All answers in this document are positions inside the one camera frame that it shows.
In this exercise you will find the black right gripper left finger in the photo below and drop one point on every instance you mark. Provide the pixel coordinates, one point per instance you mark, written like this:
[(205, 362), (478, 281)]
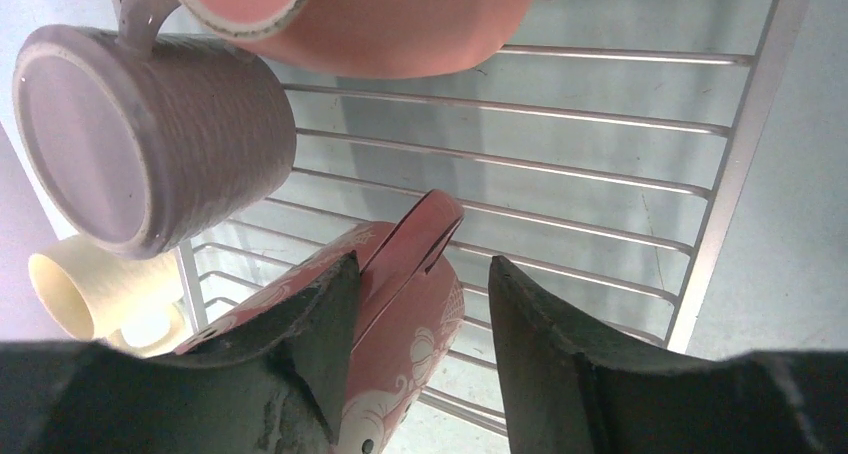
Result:
[(274, 384)]

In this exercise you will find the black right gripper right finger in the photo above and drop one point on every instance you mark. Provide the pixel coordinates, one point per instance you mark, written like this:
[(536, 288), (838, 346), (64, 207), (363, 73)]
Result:
[(572, 384)]

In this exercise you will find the pink ghost pattern mug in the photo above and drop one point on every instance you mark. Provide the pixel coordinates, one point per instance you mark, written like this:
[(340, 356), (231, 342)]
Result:
[(410, 308)]

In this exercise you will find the cream mug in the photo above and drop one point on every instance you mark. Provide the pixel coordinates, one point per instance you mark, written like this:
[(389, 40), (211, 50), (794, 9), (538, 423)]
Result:
[(94, 295)]

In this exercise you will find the lilac mug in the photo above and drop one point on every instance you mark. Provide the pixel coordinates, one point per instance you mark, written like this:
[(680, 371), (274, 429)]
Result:
[(142, 139)]

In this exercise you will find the salmon pink mug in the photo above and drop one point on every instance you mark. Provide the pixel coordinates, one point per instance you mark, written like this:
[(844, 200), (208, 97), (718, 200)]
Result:
[(371, 39)]

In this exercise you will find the white wire dish rack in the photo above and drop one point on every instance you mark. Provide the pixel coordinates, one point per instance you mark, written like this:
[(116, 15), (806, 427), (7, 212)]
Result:
[(603, 150)]

